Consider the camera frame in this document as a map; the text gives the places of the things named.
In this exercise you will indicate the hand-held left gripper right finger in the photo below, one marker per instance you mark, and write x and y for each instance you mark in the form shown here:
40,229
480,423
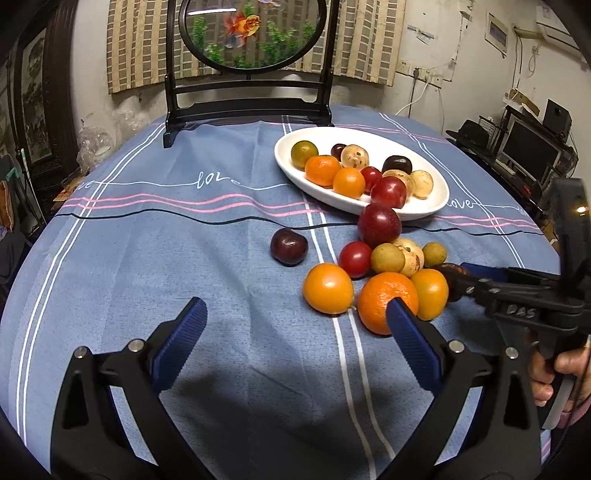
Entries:
411,337

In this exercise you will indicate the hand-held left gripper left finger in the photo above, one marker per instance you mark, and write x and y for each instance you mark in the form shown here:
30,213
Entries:
184,332

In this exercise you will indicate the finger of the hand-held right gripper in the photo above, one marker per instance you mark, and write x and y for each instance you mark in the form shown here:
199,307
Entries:
471,286
482,269

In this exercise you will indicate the orange persimmon fruit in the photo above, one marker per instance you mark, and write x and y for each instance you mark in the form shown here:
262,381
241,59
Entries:
429,293

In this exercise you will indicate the small yellow-green fruit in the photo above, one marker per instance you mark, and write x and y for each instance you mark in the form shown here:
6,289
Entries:
434,254

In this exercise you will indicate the orange mandarin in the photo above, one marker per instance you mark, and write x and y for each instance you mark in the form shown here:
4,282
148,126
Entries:
322,170
378,300

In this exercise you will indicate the beige spotted fruit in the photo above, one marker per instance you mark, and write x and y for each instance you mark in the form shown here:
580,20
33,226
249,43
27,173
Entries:
404,181
413,258
354,157

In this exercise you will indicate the yellow-green round fruit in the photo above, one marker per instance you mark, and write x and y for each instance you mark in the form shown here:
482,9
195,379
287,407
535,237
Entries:
387,257

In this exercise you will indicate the white oval plate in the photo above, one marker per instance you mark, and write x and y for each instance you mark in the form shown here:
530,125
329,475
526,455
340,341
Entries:
415,207

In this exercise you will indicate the orange tomato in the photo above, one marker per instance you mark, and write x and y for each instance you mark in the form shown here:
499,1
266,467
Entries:
348,183
328,288

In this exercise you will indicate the tan round fruit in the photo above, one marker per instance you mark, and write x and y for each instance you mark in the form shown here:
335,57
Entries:
421,184

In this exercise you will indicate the red plum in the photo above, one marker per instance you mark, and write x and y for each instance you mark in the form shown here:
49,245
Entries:
379,225
388,192

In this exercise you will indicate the dark purple plum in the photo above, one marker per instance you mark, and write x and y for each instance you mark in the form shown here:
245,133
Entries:
337,150
289,247

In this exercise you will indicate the small red tomato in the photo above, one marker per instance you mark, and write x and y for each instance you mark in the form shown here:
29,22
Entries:
369,177

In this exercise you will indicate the green orange citrus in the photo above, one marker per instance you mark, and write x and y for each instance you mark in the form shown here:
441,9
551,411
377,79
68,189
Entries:
304,154

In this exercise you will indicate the person's right forearm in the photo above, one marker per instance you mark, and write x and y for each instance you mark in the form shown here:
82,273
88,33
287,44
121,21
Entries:
577,410

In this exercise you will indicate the person's right hand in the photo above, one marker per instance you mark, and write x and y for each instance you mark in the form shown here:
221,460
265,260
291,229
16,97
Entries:
570,362

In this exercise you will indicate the blue striped tablecloth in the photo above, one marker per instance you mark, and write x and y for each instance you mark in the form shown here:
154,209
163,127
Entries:
184,258

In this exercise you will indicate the black computer desk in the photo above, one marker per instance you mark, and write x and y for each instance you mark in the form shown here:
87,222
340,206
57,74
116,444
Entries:
512,184

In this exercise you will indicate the computer monitor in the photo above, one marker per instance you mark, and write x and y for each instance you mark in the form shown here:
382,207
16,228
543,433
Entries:
531,152

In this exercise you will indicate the black hat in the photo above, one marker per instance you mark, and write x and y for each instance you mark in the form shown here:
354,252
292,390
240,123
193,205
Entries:
468,134

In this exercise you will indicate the black speaker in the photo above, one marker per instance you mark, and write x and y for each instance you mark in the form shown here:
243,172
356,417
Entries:
556,115

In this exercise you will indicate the cardboard piece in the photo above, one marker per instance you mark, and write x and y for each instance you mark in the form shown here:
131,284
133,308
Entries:
521,99

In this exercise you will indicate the clear plastic bag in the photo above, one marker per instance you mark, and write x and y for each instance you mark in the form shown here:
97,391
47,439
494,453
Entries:
94,147

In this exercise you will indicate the purple orange bag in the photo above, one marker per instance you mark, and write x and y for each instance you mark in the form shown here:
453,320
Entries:
6,205

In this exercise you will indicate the white air conditioner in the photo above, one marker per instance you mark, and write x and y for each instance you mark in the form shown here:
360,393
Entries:
556,30

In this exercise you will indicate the dark framed painting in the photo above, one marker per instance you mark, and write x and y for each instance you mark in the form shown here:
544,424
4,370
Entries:
34,101

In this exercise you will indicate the beige checked curtain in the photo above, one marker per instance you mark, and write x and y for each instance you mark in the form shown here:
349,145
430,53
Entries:
138,46

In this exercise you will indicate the round goldfish screen ornament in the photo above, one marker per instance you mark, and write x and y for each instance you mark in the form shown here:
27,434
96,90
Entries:
249,27

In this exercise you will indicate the white wall socket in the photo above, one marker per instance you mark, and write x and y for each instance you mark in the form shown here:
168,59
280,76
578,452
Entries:
404,67

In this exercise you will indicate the white wall panel box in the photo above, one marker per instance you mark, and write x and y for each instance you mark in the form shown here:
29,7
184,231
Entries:
497,34

